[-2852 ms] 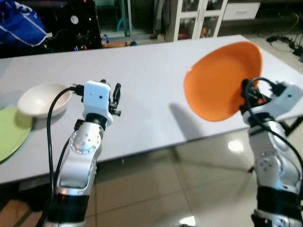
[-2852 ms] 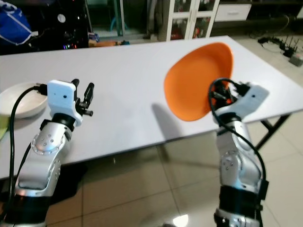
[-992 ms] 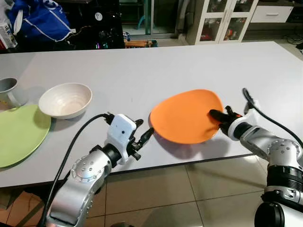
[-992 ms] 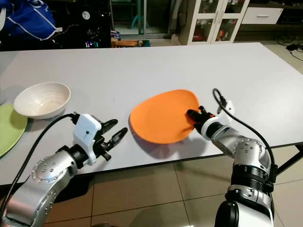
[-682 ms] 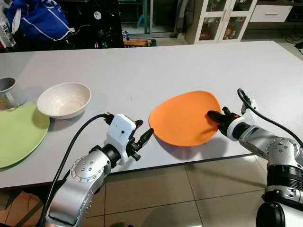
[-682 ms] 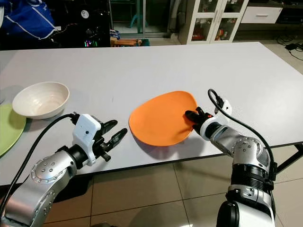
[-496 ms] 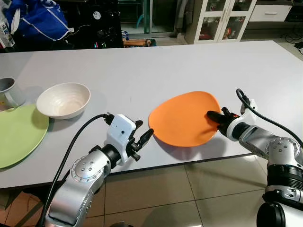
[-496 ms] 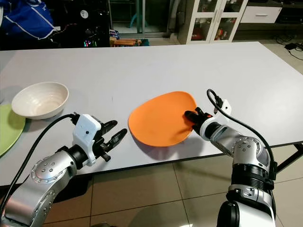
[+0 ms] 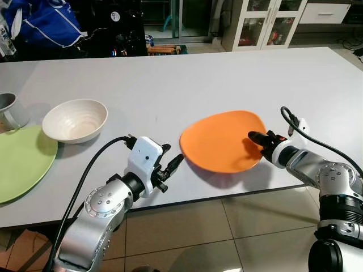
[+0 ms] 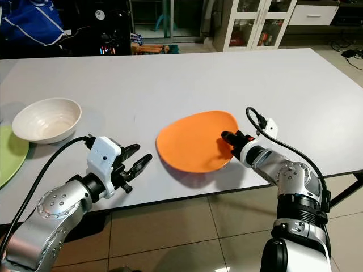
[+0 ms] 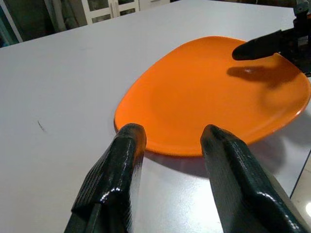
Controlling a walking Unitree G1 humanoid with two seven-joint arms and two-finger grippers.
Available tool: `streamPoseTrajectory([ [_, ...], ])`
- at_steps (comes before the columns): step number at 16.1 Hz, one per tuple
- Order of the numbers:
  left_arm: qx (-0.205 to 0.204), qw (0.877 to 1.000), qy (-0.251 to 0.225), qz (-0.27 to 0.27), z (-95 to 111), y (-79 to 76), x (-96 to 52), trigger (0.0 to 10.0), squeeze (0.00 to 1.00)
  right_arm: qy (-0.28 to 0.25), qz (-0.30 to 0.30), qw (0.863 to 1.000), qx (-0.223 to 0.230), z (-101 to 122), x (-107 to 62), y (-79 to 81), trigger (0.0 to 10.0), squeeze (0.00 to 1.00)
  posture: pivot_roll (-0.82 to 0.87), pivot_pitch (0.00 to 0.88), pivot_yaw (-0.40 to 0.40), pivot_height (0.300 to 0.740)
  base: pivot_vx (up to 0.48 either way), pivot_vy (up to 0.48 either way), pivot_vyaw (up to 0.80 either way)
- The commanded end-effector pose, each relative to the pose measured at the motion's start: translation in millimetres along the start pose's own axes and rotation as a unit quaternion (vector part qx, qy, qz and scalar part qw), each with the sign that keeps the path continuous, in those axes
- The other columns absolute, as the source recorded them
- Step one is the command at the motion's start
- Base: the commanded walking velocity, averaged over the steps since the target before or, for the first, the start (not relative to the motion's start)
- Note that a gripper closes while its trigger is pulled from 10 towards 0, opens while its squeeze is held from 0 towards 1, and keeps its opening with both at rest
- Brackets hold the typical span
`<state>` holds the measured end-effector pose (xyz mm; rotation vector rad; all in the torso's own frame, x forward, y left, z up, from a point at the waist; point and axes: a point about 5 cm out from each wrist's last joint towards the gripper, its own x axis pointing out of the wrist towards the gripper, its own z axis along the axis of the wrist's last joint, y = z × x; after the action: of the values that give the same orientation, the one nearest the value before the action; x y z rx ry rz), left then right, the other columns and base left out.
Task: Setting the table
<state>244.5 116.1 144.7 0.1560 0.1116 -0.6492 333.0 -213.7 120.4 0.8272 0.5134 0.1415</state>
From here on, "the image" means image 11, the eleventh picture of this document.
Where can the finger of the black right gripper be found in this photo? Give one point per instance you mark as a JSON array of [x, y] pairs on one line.
[[255, 48]]

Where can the orange plate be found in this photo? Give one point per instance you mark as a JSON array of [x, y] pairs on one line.
[[206, 102]]

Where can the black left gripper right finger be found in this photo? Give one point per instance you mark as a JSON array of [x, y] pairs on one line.
[[240, 184]]

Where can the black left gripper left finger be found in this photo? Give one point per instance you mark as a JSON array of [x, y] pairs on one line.
[[114, 179]]

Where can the white glass door cabinet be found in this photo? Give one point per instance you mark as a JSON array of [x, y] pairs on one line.
[[109, 11]]

